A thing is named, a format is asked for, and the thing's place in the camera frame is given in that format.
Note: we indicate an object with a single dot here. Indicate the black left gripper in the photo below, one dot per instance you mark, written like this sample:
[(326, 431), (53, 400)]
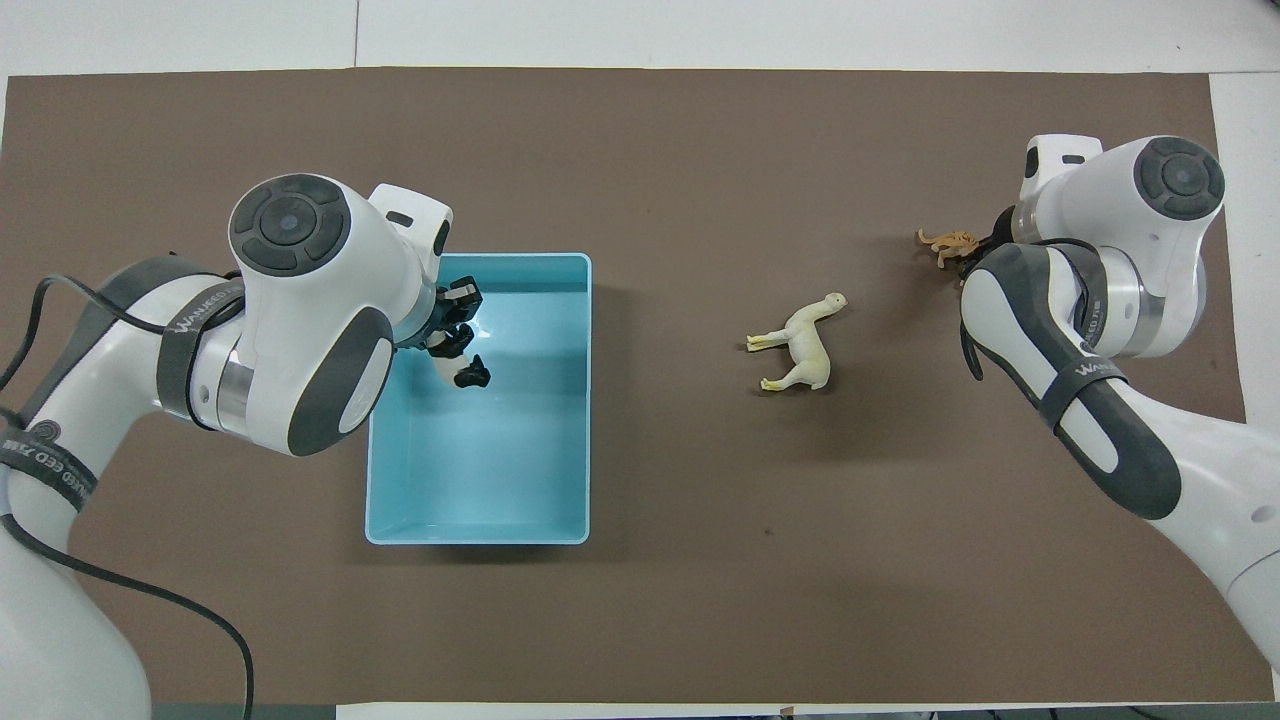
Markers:
[(436, 310)]

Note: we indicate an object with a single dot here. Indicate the cream llama toy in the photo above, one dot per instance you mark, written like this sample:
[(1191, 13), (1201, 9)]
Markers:
[(810, 345)]

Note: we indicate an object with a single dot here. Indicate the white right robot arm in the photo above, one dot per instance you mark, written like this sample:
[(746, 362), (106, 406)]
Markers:
[(1120, 220)]

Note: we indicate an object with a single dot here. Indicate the brown table mat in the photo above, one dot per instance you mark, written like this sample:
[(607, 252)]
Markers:
[(700, 150)]

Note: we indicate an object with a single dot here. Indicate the black and white panda toy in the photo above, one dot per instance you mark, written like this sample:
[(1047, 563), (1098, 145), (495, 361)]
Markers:
[(470, 377)]

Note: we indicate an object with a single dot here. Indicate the orange striped tiger toy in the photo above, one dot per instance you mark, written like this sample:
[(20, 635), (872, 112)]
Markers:
[(945, 240)]

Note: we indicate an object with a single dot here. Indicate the light blue storage box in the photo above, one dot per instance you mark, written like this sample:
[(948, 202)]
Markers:
[(500, 460)]

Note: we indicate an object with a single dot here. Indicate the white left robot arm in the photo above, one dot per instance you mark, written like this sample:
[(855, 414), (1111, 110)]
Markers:
[(300, 300)]

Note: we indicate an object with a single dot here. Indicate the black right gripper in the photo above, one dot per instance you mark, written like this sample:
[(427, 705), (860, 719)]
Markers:
[(1000, 228)]

